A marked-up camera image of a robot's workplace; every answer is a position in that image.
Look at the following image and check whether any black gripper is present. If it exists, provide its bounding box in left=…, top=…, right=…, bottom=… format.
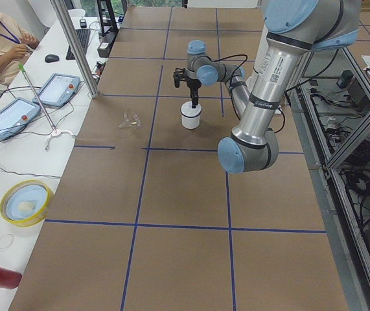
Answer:
left=186, top=78, right=202, bottom=108

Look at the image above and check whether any white round cup lid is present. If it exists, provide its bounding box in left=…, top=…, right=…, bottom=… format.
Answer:
left=180, top=101, right=202, bottom=119

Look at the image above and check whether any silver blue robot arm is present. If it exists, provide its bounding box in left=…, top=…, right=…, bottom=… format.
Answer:
left=184, top=1, right=362, bottom=174

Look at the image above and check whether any white enamel cup blue rim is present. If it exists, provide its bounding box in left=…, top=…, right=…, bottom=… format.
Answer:
left=181, top=111, right=201, bottom=130

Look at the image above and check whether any black power adapter box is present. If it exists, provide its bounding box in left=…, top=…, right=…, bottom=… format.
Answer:
left=97, top=31, right=117, bottom=58

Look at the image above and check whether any black keyboard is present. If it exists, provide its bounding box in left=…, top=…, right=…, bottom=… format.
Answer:
left=65, top=28, right=91, bottom=61

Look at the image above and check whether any far blue teach pendant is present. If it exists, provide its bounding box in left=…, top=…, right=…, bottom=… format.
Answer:
left=37, top=73, right=81, bottom=108

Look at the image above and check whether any blue teach pendant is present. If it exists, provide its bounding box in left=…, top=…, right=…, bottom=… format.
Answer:
left=0, top=97, right=41, bottom=140
left=37, top=73, right=81, bottom=108

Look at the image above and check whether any black computer mouse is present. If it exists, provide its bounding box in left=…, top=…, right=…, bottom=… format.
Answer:
left=44, top=54, right=60, bottom=63

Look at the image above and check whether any metal reacher grabber stick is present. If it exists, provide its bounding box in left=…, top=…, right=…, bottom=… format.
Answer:
left=19, top=63, right=76, bottom=151

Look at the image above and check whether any near blue teach pendant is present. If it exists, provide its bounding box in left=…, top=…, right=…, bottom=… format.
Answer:
left=0, top=97, right=41, bottom=140

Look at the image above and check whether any light blue plate with bun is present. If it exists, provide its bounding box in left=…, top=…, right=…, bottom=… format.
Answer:
left=6, top=185, right=48, bottom=221

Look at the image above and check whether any yellow tape roll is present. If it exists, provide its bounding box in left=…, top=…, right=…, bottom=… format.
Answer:
left=0, top=179, right=54, bottom=227

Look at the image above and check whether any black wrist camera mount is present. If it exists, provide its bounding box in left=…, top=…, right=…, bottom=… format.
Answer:
left=173, top=68, right=187, bottom=88

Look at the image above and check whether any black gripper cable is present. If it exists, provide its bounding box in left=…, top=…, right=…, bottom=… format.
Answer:
left=209, top=54, right=248, bottom=78

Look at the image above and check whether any aluminium frame post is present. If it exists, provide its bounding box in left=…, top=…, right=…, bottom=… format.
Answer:
left=50, top=0, right=98, bottom=98

